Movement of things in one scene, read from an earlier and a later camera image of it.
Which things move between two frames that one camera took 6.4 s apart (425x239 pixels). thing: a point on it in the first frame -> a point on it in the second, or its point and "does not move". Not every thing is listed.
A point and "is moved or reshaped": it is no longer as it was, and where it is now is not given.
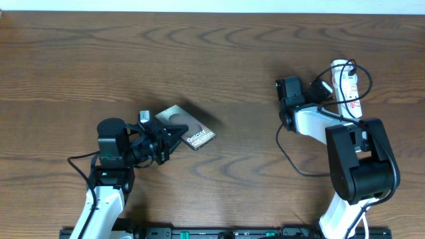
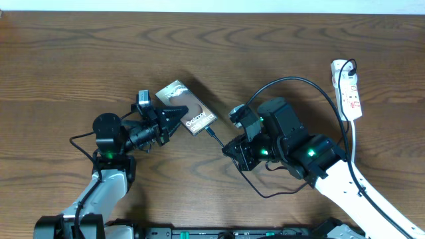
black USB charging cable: (342, 103) -> (306, 184)
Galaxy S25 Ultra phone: (198, 134) is moved or reshaped
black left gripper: (163, 147) -> (155, 122)
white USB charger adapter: (340, 68) does not move
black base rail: (246, 233) does not move
